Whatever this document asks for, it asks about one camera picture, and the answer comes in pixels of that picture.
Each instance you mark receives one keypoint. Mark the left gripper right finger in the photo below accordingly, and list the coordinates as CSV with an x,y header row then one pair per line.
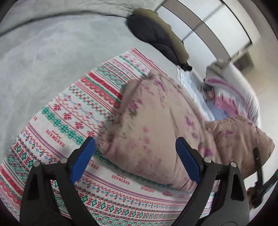
x,y
220,197

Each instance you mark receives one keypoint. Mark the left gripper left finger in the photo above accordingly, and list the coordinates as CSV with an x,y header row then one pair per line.
x,y
50,197

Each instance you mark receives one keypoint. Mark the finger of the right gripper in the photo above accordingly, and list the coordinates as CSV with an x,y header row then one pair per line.
x,y
258,166

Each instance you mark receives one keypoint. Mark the patterned knit blanket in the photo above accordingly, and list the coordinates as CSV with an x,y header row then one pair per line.
x,y
87,108

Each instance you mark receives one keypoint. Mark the stack of folded quilts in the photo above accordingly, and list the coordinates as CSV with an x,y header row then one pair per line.
x,y
232,91

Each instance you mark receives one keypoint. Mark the blue checked throw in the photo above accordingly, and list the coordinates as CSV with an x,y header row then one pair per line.
x,y
190,82

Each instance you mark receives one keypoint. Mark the olive and black jacket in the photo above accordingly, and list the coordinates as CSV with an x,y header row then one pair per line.
x,y
147,26

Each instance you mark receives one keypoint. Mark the white sliding wardrobe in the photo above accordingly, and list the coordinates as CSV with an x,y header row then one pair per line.
x,y
210,30

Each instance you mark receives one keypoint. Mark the pink floral padded coat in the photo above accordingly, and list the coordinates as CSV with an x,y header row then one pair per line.
x,y
154,112

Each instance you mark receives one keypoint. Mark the grey quilted headboard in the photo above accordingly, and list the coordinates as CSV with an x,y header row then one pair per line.
x,y
23,12

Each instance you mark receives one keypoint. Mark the grey bed sheet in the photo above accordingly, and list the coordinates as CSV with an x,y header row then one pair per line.
x,y
42,58

